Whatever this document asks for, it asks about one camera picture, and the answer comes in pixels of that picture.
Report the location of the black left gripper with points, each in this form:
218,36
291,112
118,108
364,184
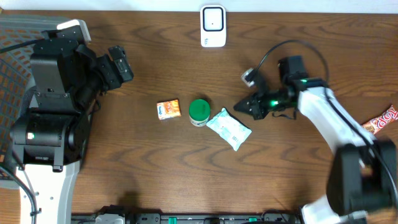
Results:
107,79

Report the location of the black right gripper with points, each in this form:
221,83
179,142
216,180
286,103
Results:
255,109

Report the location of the light green wet wipes pack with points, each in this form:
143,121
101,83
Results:
229,129

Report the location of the green lid white jar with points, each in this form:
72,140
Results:
199,112

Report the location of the orange tissue pack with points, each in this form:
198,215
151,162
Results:
168,109

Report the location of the orange red snack bag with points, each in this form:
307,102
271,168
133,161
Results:
376,124

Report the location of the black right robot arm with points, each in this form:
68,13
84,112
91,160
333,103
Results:
363,175

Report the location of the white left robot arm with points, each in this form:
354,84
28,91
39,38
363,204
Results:
49,138

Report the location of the white barcode scanner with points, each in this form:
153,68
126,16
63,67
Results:
213,26

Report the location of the grey plastic basket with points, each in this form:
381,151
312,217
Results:
16,75

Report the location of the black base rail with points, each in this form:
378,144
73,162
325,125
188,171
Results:
129,215

